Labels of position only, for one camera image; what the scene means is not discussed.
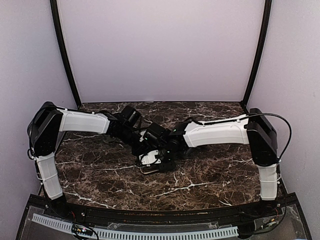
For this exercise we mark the white slotted cable duct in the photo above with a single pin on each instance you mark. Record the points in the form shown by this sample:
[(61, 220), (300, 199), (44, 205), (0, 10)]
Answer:
[(103, 233)]

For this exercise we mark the left black frame post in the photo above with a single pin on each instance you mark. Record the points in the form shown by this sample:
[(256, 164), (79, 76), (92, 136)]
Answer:
[(63, 51)]

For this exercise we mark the right black frame post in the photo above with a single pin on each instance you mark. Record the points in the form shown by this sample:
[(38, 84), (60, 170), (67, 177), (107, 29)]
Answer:
[(258, 53)]

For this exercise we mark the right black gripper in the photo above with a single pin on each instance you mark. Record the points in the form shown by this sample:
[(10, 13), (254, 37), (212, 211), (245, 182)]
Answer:
[(171, 164)]

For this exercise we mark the grey glasses case green lining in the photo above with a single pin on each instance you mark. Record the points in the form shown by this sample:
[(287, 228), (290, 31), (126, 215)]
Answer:
[(187, 152)]

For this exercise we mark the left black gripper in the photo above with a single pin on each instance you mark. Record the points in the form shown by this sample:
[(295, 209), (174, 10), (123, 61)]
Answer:
[(144, 144)]

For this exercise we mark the black frame post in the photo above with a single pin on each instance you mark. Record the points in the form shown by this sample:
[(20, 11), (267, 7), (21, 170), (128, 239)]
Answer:
[(258, 53), (63, 51)]

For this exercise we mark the black glasses case cream lining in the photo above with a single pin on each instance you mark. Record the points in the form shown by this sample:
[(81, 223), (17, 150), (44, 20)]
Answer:
[(149, 169)]

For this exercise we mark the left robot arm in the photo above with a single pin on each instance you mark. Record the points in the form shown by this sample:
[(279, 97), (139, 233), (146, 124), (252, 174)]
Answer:
[(50, 120)]

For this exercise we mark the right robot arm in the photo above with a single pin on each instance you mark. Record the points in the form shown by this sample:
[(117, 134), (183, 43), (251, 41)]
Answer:
[(251, 129)]

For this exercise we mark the black front rail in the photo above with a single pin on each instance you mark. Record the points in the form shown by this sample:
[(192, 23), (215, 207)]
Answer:
[(97, 216)]

